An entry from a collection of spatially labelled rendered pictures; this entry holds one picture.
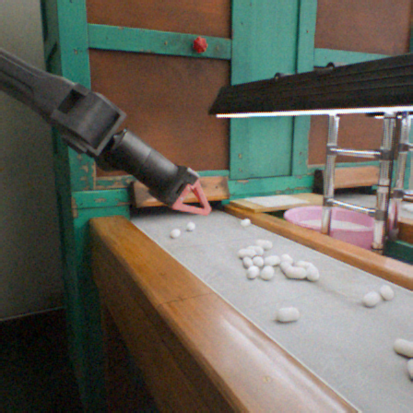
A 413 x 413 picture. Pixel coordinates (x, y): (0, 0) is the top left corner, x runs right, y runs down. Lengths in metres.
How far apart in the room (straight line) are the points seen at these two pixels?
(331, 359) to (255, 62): 0.99
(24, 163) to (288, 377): 1.67
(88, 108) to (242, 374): 0.41
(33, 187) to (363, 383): 1.69
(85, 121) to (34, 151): 1.36
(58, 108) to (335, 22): 1.13
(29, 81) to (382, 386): 0.60
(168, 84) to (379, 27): 0.86
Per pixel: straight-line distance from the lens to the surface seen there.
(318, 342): 0.55
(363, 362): 0.53
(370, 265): 0.80
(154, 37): 1.16
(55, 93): 0.62
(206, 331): 0.51
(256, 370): 0.45
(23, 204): 1.97
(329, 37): 1.51
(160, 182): 0.62
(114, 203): 1.13
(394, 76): 0.60
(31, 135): 1.94
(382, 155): 0.83
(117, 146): 0.60
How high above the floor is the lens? 1.02
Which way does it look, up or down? 12 degrees down
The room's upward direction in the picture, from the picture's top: straight up
